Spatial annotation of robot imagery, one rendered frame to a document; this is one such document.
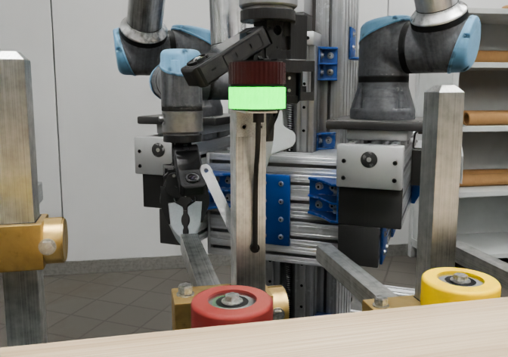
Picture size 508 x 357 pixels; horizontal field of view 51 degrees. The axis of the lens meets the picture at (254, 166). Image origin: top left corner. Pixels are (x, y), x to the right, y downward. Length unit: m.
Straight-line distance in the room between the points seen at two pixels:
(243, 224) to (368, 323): 0.19
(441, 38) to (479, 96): 2.62
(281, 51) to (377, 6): 2.81
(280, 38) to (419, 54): 0.55
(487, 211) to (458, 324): 3.42
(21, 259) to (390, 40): 0.90
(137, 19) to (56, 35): 1.98
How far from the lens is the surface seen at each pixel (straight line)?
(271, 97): 0.53
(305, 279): 1.47
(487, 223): 3.96
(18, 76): 0.59
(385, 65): 1.24
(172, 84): 0.95
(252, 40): 0.66
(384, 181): 1.11
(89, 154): 3.25
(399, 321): 0.51
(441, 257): 0.72
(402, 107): 1.25
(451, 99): 0.69
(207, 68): 0.63
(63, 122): 3.26
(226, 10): 1.10
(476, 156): 3.81
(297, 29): 0.71
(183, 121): 0.95
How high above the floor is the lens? 1.11
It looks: 8 degrees down
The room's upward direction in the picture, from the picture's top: straight up
